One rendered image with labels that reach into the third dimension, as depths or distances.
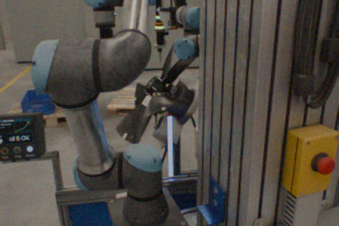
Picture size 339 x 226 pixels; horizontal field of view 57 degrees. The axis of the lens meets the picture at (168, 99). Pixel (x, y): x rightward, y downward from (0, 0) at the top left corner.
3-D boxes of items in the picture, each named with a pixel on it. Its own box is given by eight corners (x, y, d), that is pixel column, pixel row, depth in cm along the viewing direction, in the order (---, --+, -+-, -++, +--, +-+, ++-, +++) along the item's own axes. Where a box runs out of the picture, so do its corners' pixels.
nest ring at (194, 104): (169, 118, 207) (164, 114, 206) (194, 86, 203) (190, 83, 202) (175, 134, 182) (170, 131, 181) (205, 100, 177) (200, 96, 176)
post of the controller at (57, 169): (63, 187, 148) (58, 150, 142) (62, 190, 146) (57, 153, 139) (57, 187, 148) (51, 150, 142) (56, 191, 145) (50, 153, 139)
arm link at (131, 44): (153, 57, 60) (154, -30, 97) (95, 58, 60) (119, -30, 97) (155, 102, 67) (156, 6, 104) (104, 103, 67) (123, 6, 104)
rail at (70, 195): (237, 183, 162) (237, 170, 160) (239, 187, 159) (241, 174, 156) (58, 200, 151) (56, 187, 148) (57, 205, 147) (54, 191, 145)
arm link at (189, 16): (188, 30, 115) (189, 7, 113) (178, 28, 125) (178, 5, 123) (208, 29, 118) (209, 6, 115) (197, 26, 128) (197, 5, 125)
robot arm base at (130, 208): (175, 221, 99) (175, 194, 96) (129, 233, 94) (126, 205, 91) (160, 193, 113) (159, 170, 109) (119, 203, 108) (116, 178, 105)
